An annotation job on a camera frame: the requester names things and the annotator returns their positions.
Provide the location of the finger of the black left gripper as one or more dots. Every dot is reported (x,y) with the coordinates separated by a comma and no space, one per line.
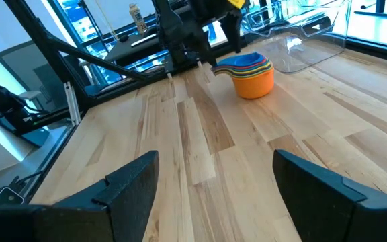
(204,47)
(234,32)

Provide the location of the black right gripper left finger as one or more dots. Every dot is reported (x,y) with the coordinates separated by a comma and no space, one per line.
(129,201)

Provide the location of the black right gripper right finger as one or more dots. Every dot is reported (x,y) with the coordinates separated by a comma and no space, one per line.
(314,201)

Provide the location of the bright blue measuring cup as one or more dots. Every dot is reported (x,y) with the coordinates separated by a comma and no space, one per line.
(244,58)

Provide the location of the green measuring cup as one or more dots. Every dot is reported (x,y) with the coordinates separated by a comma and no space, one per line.
(247,76)

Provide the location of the stack of colourful cups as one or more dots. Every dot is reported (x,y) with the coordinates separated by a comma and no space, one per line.
(254,89)

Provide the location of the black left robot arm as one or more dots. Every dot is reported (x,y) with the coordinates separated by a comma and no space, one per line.
(175,37)

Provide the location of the clear plastic basket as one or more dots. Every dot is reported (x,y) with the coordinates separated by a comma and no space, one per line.
(314,50)

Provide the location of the yellow label tag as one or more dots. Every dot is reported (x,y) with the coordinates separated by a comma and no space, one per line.
(237,3)

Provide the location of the beige drink bottle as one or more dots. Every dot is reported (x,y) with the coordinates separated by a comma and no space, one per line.
(139,20)

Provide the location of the black computer mouse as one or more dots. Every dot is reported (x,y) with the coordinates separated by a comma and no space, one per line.
(123,38)

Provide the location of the dark grey desk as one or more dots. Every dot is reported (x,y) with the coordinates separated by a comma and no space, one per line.
(123,52)

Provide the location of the silver aluminium extrusion piece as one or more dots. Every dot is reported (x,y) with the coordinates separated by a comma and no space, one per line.
(72,104)

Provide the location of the black rounded device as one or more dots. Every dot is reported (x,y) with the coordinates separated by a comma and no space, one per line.
(8,198)

